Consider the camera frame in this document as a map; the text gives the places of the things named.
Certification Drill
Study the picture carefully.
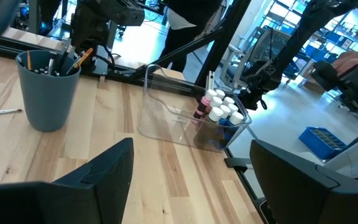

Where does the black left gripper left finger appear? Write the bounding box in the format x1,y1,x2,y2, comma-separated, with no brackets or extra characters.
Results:
0,138,135,224

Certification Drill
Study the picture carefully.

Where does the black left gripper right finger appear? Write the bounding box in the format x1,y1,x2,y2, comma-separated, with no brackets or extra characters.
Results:
249,139,358,224

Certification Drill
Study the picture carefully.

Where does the blue compartment tray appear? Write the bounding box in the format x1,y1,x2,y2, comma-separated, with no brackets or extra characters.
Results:
298,126,348,161

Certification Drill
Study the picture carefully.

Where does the blue-grey plastic cup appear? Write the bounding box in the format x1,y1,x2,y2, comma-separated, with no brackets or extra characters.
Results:
15,49,82,133

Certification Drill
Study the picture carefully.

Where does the clear plastic bin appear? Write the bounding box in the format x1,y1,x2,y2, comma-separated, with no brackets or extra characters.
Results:
137,63,253,154

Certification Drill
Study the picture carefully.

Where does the person's hand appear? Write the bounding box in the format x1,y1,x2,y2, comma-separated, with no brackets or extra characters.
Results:
333,50,358,77

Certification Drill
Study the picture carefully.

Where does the grey mesh office chair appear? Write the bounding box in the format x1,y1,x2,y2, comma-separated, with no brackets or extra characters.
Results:
220,26,292,91

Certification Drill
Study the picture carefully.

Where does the metal storage rack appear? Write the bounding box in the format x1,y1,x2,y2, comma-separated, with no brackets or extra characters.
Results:
259,0,358,63

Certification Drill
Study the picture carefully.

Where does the person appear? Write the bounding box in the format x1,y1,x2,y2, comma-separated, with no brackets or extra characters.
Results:
158,0,224,73

